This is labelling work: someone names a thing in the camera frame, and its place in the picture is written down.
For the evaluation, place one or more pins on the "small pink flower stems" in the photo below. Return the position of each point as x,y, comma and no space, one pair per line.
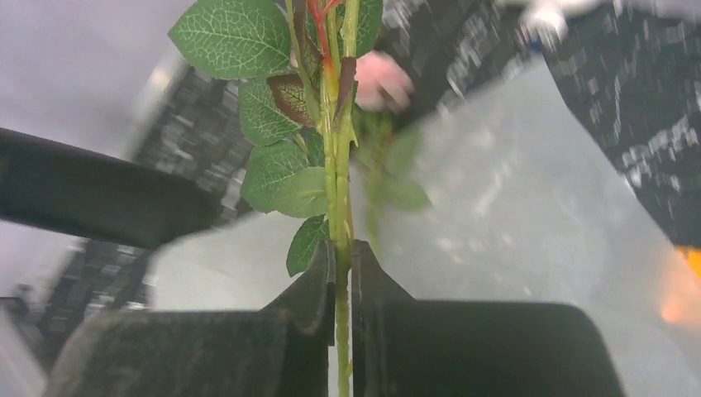
314,94

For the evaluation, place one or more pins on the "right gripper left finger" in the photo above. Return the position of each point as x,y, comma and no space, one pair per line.
280,350

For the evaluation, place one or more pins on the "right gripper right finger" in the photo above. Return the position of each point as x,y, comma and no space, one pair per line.
404,346

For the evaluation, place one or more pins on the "white wrapping paper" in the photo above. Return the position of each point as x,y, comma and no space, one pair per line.
525,206

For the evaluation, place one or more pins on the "black cylindrical vase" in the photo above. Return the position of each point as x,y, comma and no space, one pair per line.
70,190

